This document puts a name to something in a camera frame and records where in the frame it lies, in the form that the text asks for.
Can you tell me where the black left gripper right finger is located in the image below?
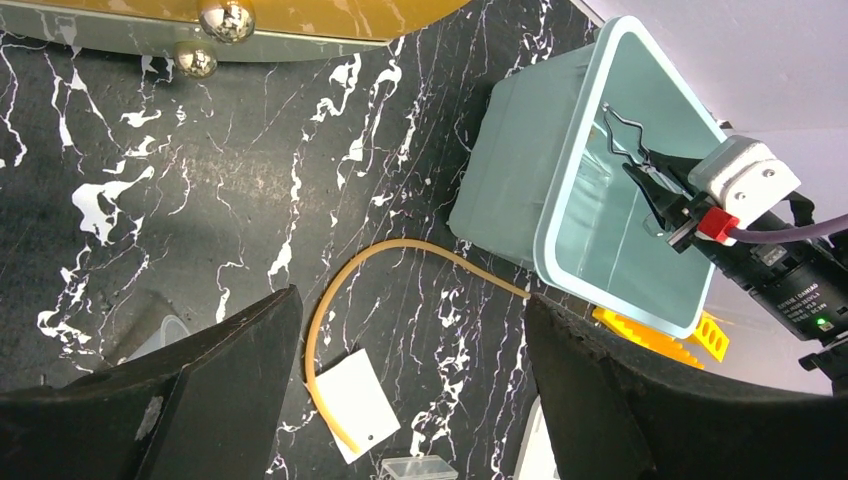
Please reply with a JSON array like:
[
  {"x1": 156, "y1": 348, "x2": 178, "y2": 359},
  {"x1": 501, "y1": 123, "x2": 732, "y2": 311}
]
[{"x1": 524, "y1": 294, "x2": 847, "y2": 479}]

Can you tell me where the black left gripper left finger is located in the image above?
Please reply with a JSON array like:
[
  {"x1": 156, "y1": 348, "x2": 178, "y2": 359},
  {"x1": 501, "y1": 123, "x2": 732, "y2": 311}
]
[{"x1": 1, "y1": 286, "x2": 303, "y2": 479}]

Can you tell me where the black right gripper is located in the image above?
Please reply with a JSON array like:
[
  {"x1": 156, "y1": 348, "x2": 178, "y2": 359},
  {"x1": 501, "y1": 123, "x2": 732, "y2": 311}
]
[{"x1": 622, "y1": 150, "x2": 847, "y2": 342}]

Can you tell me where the small glass beaker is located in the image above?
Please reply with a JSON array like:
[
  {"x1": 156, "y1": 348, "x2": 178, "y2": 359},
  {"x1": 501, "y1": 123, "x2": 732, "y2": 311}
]
[{"x1": 126, "y1": 315, "x2": 190, "y2": 361}]

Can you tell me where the tan rubber tubing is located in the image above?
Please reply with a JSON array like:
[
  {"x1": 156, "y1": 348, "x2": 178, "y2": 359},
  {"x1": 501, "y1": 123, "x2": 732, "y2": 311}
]
[{"x1": 303, "y1": 238, "x2": 531, "y2": 454}]

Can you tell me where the yellow test tube rack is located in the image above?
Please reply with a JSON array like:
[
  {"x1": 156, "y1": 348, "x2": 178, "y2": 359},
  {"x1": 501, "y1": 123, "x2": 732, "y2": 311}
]
[{"x1": 592, "y1": 307, "x2": 730, "y2": 369}]

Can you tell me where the small clear plastic bag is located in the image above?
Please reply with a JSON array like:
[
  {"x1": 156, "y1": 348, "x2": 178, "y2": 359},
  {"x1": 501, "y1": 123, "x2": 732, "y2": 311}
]
[{"x1": 316, "y1": 349, "x2": 400, "y2": 465}]

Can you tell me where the white bin lid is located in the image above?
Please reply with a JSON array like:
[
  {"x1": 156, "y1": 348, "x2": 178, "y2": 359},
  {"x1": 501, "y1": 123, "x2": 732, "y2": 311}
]
[{"x1": 513, "y1": 397, "x2": 560, "y2": 480}]

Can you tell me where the teal plastic bin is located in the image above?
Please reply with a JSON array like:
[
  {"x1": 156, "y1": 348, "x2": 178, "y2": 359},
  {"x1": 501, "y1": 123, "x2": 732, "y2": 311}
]
[{"x1": 448, "y1": 16, "x2": 724, "y2": 338}]

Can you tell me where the clear well plate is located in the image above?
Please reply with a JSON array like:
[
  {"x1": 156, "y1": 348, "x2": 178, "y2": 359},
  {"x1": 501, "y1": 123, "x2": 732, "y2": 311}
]
[{"x1": 378, "y1": 455, "x2": 458, "y2": 480}]

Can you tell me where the cream orange cylindrical centrifuge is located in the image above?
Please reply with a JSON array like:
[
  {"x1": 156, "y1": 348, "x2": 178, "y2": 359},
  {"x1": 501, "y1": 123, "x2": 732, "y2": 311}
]
[{"x1": 1, "y1": 1, "x2": 465, "y2": 79}]

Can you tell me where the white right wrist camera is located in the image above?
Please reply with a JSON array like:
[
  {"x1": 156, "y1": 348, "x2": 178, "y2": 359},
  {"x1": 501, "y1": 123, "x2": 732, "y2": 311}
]
[{"x1": 687, "y1": 135, "x2": 801, "y2": 228}]

